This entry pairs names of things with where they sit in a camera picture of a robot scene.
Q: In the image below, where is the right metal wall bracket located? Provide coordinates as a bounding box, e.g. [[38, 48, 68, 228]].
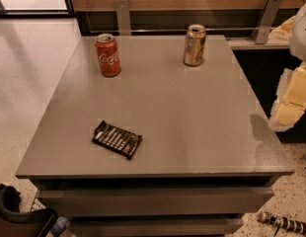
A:
[[251, 0, 282, 44]]

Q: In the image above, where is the orange gold soda can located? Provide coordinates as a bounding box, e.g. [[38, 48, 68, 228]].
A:
[[183, 24, 206, 66]]

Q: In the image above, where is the left metal wall bracket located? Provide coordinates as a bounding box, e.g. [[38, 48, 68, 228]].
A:
[[115, 0, 131, 36]]

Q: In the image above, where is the metal wall bracket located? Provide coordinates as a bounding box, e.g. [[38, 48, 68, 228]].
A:
[[251, 0, 282, 44], [115, 0, 131, 36]]

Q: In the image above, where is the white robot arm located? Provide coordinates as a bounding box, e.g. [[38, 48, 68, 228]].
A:
[[268, 3, 306, 132]]

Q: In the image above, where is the black candy bar wrapper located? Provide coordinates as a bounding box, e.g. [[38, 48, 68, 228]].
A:
[[92, 120, 142, 160]]

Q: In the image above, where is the black chair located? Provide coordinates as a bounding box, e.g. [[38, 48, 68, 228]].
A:
[[0, 184, 57, 237]]

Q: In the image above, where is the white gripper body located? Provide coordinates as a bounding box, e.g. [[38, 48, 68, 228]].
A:
[[276, 61, 306, 109]]

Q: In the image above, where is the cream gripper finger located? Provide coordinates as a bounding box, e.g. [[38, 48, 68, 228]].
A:
[[268, 102, 305, 132], [268, 16, 295, 40]]

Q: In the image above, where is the blue cap object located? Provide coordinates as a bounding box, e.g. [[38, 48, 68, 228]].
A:
[[50, 216, 69, 237]]

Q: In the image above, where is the red Coca-Cola can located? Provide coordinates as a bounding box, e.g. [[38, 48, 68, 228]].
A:
[[95, 34, 121, 77]]

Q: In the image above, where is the black white striped cylinder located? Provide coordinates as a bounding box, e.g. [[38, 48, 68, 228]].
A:
[[257, 211, 306, 236]]

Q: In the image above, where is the grey drawer cabinet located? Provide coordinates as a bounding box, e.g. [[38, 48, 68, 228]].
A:
[[17, 36, 293, 237]]

